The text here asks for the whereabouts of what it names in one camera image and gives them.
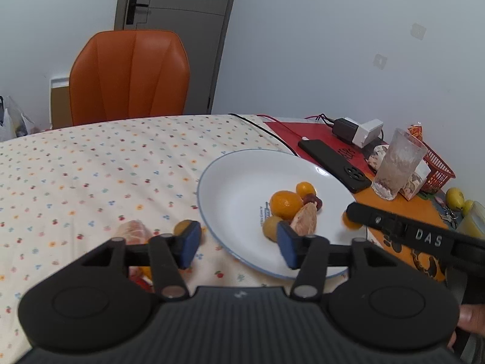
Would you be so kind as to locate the metal keys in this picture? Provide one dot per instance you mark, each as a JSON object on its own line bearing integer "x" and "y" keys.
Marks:
{"x": 449, "y": 216}

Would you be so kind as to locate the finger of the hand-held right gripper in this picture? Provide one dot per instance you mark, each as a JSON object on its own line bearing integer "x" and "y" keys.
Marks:
{"x": 373, "y": 218}

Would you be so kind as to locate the floral print tablecloth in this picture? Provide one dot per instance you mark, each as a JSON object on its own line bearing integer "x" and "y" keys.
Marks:
{"x": 75, "y": 178}

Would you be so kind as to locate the cardboard box with white lid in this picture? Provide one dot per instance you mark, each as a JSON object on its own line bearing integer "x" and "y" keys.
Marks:
{"x": 60, "y": 102}

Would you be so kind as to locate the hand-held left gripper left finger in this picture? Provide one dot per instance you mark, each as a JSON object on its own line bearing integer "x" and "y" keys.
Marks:
{"x": 189, "y": 244}

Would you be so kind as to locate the grey door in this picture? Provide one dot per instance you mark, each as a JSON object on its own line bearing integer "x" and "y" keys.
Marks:
{"x": 182, "y": 45}

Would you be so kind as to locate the red plastic basket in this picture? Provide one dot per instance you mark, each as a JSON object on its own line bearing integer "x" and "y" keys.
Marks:
{"x": 439, "y": 167}

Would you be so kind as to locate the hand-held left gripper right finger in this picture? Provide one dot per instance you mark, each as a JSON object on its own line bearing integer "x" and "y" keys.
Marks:
{"x": 286, "y": 248}

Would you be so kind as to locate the pink pomelo segment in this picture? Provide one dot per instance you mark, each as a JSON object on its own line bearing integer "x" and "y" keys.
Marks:
{"x": 132, "y": 231}

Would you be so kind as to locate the large orange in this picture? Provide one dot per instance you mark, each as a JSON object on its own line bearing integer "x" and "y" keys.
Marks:
{"x": 284, "y": 203}

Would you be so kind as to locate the clear drinking glass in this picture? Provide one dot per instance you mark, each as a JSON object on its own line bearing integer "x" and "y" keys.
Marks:
{"x": 399, "y": 163}

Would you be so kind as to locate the small red fruit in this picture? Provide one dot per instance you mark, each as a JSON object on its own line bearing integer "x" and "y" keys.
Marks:
{"x": 310, "y": 200}

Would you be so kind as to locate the clear plastic bag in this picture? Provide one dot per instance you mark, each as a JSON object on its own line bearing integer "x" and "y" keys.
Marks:
{"x": 15, "y": 121}

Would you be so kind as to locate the small kumquat orange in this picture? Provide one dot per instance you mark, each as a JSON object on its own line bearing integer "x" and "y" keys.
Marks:
{"x": 305, "y": 189}
{"x": 350, "y": 224}

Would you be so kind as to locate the clear wall hook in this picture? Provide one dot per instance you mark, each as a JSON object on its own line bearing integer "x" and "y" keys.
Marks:
{"x": 418, "y": 30}
{"x": 379, "y": 61}

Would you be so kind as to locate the red mat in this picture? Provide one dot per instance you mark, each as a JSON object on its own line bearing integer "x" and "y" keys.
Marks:
{"x": 291, "y": 131}

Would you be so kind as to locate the orange chair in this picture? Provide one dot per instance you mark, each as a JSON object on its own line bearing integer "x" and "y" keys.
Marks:
{"x": 129, "y": 76}

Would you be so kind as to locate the white power adapter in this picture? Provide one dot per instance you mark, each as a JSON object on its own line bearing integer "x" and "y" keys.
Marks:
{"x": 369, "y": 132}

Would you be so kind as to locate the yellow plastic container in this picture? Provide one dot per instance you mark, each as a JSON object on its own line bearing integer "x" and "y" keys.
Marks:
{"x": 473, "y": 220}

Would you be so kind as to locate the orange paw print mat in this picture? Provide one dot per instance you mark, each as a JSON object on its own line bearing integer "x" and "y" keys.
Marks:
{"x": 413, "y": 206}

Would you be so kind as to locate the white plate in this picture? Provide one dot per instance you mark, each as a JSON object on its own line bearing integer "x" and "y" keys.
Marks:
{"x": 235, "y": 197}

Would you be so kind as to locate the person's right hand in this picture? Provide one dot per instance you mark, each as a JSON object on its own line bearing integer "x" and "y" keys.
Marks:
{"x": 473, "y": 320}

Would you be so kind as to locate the black smartphone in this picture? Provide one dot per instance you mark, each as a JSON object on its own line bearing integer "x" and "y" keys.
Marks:
{"x": 333, "y": 165}

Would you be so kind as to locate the black charger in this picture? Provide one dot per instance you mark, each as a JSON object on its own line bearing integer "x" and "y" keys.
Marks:
{"x": 344, "y": 131}

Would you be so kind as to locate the yellow lemon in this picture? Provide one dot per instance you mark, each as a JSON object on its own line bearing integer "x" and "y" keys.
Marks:
{"x": 454, "y": 198}

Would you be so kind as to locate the peeled pomelo segment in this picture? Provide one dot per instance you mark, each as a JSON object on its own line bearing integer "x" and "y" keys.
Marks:
{"x": 305, "y": 220}

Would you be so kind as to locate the red snack packet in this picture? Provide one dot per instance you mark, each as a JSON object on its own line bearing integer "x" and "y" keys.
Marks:
{"x": 415, "y": 132}

